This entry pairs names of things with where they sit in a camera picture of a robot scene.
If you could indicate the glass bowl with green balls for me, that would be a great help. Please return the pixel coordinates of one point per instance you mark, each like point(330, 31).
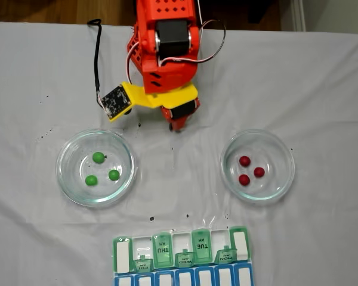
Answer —
point(74, 190)

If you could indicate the glass bowl for red balls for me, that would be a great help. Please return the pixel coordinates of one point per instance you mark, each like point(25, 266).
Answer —
point(274, 190)

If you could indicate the white tablecloth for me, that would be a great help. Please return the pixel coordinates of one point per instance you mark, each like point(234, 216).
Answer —
point(316, 238)

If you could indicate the camera board on yellow mount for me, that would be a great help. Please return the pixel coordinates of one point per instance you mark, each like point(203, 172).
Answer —
point(116, 101)

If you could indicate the weekly pill organizer box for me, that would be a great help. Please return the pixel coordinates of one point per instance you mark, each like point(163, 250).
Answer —
point(203, 274)

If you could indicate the red ball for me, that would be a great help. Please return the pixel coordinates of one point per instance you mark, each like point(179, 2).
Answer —
point(244, 180)
point(244, 161)
point(259, 172)

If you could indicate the green ball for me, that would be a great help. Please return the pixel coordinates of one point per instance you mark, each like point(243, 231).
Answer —
point(98, 157)
point(91, 180)
point(114, 174)

